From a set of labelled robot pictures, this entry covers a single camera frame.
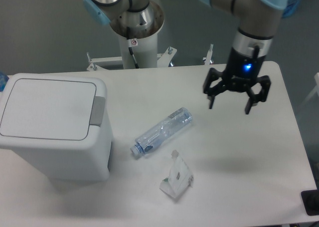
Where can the white trash can lid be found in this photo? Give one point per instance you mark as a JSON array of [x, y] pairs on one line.
[[46, 109]]

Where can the white pedestal base frame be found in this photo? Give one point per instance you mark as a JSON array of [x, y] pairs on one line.
[[164, 59]]

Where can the clear plastic water bottle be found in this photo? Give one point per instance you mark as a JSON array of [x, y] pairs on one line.
[[160, 132]]

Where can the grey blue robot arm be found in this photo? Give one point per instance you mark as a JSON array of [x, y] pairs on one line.
[[259, 20]]

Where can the white plastic trash can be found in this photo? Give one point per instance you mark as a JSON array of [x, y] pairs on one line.
[[84, 160]]

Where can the white frame at right edge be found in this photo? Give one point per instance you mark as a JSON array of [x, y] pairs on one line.
[[314, 92]]

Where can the black device at table edge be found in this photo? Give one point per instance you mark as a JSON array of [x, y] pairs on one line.
[[311, 202]]

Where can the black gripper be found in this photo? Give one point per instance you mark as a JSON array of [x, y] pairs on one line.
[[241, 73]]

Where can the white crumpled milk carton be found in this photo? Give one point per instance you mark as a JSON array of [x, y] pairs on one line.
[[180, 178]]

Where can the blue object at left edge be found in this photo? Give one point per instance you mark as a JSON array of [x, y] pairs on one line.
[[3, 81]]

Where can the grey trash can push button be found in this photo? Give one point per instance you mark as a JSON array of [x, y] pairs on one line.
[[97, 112]]

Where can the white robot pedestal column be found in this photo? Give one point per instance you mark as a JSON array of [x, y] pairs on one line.
[[137, 34]]

